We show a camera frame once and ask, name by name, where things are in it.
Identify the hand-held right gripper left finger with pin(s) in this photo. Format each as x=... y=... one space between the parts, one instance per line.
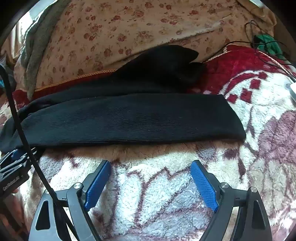
x=97 y=185

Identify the green cloth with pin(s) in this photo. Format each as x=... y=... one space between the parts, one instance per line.
x=268 y=44

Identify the black pants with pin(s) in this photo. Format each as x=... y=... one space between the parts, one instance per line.
x=127 y=120

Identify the beige floral bed sheet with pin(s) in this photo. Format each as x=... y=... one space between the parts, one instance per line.
x=111 y=30

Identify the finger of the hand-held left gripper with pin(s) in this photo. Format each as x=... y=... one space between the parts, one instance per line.
x=14 y=154

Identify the grey towel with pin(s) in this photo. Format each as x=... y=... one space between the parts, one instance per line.
x=34 y=58

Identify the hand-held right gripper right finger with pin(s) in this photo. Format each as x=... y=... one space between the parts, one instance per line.
x=204 y=185

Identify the tan cloth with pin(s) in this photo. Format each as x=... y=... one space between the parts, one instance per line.
x=256 y=11

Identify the red white plush blanket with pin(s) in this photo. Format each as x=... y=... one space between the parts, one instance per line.
x=266 y=139

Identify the white plastic box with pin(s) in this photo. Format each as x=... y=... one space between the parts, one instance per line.
x=293 y=91

